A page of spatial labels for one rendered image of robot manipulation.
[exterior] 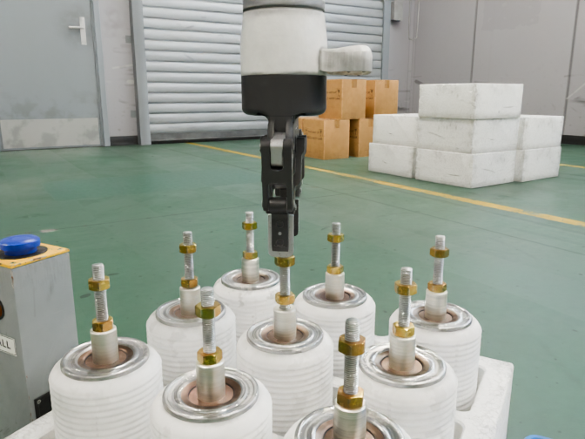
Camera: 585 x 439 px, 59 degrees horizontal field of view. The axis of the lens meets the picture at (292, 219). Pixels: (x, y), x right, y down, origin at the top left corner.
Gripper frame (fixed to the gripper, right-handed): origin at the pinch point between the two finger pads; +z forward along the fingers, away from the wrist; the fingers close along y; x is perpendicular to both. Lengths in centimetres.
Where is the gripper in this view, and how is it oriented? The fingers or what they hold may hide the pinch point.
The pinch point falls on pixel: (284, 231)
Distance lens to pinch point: 49.0
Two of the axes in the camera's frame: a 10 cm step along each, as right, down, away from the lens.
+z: 0.0, 9.7, 2.3
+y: -0.7, 2.3, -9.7
